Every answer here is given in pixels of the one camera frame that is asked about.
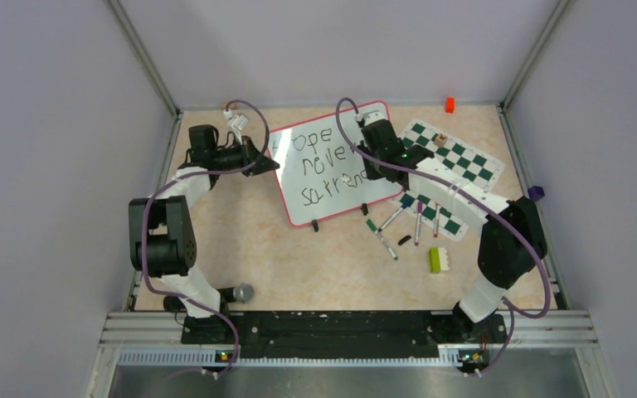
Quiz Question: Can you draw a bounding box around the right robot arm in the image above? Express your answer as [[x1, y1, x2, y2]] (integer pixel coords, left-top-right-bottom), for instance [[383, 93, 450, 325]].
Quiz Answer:
[[354, 112, 552, 342]]

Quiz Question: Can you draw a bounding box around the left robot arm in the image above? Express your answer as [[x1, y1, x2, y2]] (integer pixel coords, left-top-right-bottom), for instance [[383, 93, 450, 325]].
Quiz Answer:
[[128, 124, 280, 343]]

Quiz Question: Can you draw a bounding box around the green capped marker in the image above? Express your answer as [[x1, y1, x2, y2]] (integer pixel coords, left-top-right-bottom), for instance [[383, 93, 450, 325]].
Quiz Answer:
[[366, 219, 398, 260]]

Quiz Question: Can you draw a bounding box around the purple capped marker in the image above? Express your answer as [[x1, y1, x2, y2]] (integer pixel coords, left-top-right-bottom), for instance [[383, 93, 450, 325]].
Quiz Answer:
[[414, 200, 423, 246]]

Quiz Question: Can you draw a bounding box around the green white chessboard mat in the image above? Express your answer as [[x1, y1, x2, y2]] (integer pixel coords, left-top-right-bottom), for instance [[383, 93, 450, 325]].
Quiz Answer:
[[390, 119, 505, 241]]

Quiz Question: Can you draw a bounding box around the black microphone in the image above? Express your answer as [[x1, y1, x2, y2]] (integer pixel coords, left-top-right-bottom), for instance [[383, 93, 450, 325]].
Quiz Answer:
[[163, 284, 255, 313]]

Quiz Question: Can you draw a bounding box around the purple block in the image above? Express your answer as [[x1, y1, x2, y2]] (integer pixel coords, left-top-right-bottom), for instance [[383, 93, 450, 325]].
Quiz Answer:
[[528, 186, 546, 202]]

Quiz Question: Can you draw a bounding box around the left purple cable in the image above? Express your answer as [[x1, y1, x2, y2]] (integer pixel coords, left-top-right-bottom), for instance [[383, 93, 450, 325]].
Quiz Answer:
[[141, 99, 271, 375]]

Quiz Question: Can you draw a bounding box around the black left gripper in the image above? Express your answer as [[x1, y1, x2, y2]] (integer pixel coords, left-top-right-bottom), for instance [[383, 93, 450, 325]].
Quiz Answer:
[[212, 136, 279, 177]]

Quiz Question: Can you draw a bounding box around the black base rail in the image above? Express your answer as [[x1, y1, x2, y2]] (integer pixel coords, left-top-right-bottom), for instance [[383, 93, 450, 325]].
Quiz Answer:
[[181, 310, 506, 360]]

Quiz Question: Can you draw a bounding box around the pink framed whiteboard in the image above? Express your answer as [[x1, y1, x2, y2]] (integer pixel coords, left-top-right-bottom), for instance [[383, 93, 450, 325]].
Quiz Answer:
[[268, 113, 402, 226]]

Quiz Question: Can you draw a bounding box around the blue capped marker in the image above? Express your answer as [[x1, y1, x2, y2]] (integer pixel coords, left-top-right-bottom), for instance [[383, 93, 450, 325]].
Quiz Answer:
[[378, 199, 414, 232]]

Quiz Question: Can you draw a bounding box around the red capped marker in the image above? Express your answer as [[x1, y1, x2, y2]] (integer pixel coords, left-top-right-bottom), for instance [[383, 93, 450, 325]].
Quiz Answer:
[[433, 203, 440, 238]]

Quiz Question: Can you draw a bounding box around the orange block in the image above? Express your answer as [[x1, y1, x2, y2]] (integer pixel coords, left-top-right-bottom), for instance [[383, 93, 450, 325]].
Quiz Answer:
[[445, 97, 456, 114]]

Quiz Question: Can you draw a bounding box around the black marker cap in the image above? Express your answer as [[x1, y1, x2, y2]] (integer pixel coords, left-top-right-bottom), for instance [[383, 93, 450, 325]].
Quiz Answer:
[[397, 235, 411, 245]]

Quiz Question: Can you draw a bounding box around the wooden block on chessboard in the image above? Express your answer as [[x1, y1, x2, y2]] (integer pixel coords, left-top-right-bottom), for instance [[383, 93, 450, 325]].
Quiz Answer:
[[433, 133, 449, 148]]

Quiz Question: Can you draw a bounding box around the green white lego block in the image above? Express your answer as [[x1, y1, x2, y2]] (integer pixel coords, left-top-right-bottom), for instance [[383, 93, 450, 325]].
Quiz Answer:
[[428, 247, 450, 274]]

